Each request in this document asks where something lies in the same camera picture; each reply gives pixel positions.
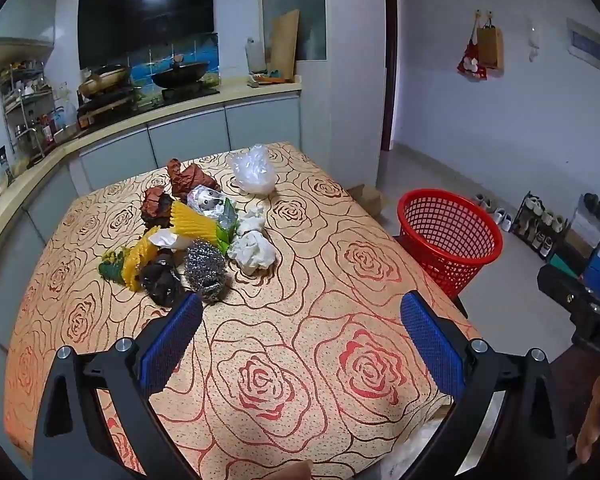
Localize silver cartoon snack wrapper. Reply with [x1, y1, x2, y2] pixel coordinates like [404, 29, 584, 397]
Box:
[186, 184, 227, 220]

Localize rose pattern tablecloth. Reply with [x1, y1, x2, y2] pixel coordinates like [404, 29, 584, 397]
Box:
[3, 143, 476, 479]

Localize green yellow sponge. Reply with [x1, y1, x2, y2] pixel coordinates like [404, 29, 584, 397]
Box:
[98, 247, 129, 285]

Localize shoe rack with shoes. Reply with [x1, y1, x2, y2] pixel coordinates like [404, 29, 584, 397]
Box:
[512, 192, 568, 263]

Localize white tissue wad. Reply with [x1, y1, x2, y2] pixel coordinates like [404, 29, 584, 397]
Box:
[227, 231, 276, 275]

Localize red hanging cloth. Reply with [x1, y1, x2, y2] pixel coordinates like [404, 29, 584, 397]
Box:
[456, 10, 488, 81]

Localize wooden cutting board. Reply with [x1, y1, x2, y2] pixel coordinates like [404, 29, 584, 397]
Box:
[270, 9, 300, 80]

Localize black range hood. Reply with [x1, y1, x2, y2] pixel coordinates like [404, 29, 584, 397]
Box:
[78, 0, 215, 68]

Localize large yellow foam net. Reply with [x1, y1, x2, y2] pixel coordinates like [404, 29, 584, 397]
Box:
[170, 202, 219, 247]

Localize steel wool scrubber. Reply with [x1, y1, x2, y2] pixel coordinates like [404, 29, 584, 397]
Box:
[184, 240, 228, 304]

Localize framed wall panel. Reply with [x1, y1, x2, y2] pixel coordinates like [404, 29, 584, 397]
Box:
[566, 18, 600, 70]

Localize clear plastic bag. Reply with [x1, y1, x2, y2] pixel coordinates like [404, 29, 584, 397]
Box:
[228, 144, 277, 196]

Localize metal spice rack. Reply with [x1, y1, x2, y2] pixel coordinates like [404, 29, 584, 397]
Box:
[0, 60, 67, 166]

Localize kitchen counter with cabinets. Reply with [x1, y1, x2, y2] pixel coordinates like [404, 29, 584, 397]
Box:
[0, 78, 302, 353]

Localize brown hanging paper bag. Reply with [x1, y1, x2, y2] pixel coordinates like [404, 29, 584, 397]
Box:
[477, 11, 504, 70]

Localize wall intercom phone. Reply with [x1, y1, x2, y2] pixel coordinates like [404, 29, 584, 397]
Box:
[527, 18, 540, 63]

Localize brown paper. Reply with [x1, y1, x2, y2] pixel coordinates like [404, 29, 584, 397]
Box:
[140, 185, 174, 230]
[166, 158, 221, 203]

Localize person's right hand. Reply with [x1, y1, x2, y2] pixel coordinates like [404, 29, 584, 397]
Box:
[576, 376, 600, 464]

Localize white plastic jug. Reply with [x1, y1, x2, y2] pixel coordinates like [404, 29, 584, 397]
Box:
[245, 37, 268, 74]

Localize beige frying pan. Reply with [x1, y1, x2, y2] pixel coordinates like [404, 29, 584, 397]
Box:
[78, 64, 130, 99]

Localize cardboard box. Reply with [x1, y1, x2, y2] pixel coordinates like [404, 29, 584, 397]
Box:
[347, 184, 389, 218]

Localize black gas stove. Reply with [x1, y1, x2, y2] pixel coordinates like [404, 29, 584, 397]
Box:
[76, 82, 220, 130]

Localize green snack wrapper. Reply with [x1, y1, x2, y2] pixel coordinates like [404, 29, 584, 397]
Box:
[216, 198, 238, 255]

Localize black plastic bag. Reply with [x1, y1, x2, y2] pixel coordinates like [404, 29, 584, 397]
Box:
[136, 249, 185, 309]

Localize black wok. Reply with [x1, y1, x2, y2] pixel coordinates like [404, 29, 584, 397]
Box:
[151, 58, 209, 89]

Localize red plastic mesh basket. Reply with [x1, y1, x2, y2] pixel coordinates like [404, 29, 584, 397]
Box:
[396, 188, 503, 300]

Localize small yellow foam net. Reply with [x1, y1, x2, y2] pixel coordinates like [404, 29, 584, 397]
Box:
[121, 226, 160, 292]

